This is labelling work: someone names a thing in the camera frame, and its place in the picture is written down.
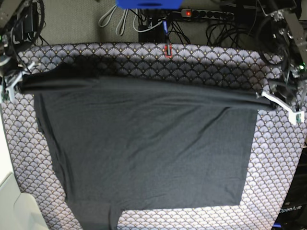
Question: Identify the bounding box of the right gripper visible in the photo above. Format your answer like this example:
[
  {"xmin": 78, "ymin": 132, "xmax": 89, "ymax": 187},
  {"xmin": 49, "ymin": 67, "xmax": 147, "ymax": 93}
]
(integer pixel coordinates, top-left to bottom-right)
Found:
[{"xmin": 0, "ymin": 55, "xmax": 39, "ymax": 102}]

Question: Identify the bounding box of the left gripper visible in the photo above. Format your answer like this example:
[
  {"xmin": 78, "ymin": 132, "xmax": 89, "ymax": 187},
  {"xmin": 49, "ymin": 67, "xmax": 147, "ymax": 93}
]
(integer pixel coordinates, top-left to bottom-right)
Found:
[{"xmin": 256, "ymin": 64, "xmax": 307, "ymax": 125}]

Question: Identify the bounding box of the dark grey T-shirt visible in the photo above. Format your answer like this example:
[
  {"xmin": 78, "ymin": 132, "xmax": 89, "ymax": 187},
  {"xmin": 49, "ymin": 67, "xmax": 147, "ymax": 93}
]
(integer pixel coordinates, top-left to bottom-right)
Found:
[{"xmin": 19, "ymin": 64, "xmax": 272, "ymax": 230}]

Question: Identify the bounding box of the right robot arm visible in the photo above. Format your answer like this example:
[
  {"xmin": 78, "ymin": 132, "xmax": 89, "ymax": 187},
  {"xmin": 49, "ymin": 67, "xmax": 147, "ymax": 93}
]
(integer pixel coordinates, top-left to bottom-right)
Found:
[{"xmin": 0, "ymin": 0, "xmax": 45, "ymax": 103}]

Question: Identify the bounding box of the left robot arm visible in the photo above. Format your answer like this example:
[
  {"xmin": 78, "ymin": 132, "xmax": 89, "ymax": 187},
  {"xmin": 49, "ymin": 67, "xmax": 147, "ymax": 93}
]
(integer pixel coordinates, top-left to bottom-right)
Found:
[{"xmin": 255, "ymin": 0, "xmax": 307, "ymax": 125}]

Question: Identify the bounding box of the fan-patterned table cloth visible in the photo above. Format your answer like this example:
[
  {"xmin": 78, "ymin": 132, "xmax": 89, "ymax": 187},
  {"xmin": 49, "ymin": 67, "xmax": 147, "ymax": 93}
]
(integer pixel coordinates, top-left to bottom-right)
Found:
[{"xmin": 1, "ymin": 43, "xmax": 307, "ymax": 230}]

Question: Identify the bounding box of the black OpenArm box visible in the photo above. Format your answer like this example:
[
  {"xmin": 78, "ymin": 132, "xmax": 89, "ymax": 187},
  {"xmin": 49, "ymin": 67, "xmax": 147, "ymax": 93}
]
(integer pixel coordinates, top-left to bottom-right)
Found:
[{"xmin": 272, "ymin": 146, "xmax": 307, "ymax": 230}]

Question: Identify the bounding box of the white plastic bin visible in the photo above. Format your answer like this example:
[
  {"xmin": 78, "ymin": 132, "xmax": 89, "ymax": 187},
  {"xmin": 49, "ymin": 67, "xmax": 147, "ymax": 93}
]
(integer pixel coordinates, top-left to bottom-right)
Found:
[{"xmin": 0, "ymin": 115, "xmax": 48, "ymax": 230}]

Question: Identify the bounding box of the red and blue clamp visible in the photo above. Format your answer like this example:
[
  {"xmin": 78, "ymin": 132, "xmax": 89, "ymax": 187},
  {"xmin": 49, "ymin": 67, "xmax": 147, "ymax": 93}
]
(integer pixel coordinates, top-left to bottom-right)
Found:
[{"xmin": 163, "ymin": 21, "xmax": 172, "ymax": 58}]

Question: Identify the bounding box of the black power strip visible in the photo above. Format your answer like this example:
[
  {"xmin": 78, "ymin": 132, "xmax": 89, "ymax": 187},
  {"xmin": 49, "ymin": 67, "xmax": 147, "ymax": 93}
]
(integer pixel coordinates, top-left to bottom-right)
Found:
[{"xmin": 179, "ymin": 9, "xmax": 235, "ymax": 21}]

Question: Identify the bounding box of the grey looped cable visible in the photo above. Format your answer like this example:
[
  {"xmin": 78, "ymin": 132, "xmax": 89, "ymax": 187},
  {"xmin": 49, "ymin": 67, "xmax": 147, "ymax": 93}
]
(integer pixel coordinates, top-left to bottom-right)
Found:
[{"xmin": 98, "ymin": 7, "xmax": 130, "ymax": 36}]

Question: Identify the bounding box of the blue mount plate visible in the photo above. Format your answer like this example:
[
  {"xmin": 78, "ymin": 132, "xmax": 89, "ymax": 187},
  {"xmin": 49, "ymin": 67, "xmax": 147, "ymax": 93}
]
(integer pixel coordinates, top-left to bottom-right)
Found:
[{"xmin": 116, "ymin": 0, "xmax": 183, "ymax": 10}]

